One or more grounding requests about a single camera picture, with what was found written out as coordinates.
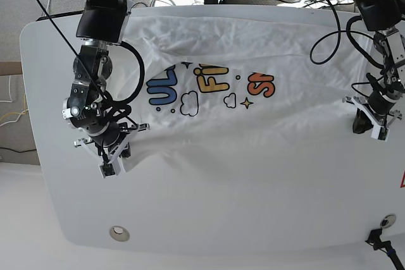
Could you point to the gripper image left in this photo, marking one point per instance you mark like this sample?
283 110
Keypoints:
113 141

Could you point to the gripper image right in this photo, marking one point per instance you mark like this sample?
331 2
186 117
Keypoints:
373 110

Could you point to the white printed T-shirt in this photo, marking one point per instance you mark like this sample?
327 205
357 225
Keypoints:
230 91

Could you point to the left metal table grommet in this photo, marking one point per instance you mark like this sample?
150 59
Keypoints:
119 234

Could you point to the metal table grommet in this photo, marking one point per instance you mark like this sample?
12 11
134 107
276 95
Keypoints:
119 234
388 221

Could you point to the right metal table grommet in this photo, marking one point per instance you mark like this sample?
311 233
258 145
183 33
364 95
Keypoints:
388 221

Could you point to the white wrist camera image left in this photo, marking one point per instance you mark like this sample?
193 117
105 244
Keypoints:
110 169

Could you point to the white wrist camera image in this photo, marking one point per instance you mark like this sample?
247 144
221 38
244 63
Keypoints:
380 132
110 169

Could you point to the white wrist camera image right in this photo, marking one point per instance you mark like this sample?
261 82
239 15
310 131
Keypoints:
380 132

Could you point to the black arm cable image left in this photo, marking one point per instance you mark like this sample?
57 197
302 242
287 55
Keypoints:
133 74

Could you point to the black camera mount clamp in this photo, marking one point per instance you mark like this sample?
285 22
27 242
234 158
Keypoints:
375 241

